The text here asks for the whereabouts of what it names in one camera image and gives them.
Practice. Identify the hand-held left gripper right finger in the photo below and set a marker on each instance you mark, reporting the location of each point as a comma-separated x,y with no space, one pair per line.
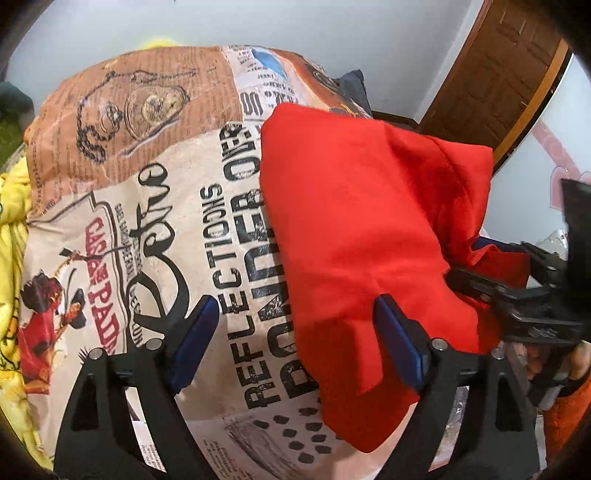
399,344

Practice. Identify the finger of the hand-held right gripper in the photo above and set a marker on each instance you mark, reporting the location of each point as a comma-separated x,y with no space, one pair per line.
480,284
521,251

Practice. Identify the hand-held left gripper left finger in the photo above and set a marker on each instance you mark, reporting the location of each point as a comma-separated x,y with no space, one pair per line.
194,341

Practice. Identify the red jacket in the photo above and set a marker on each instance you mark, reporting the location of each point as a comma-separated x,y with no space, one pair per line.
360,221

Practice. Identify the person's right forearm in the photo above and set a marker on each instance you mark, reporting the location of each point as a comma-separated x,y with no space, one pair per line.
568,424

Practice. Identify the person's right hand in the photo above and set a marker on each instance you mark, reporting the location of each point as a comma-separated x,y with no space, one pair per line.
538,362

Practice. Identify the newspaper print bed sheet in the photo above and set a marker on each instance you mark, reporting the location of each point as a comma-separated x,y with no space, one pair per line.
184,184

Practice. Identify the wooden headboard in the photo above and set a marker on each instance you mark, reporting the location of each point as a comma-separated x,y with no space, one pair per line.
395,120

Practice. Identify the brown wooden door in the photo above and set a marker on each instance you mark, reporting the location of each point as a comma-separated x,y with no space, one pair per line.
498,69

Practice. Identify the yellow cartoon print blanket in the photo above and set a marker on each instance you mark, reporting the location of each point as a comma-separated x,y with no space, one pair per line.
14,230

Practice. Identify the dark blue clothing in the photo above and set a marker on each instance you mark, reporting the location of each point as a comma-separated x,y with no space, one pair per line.
358,90

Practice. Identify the green cloth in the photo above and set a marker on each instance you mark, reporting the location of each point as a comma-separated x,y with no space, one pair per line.
9,138

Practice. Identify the bright yellow item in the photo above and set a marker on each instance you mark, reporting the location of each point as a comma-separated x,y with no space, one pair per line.
157,44

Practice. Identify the grey cloth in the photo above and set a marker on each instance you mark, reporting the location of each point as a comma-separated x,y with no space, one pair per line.
11,99

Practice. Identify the pink wall decoration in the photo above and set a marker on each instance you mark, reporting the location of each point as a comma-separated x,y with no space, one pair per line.
551,152

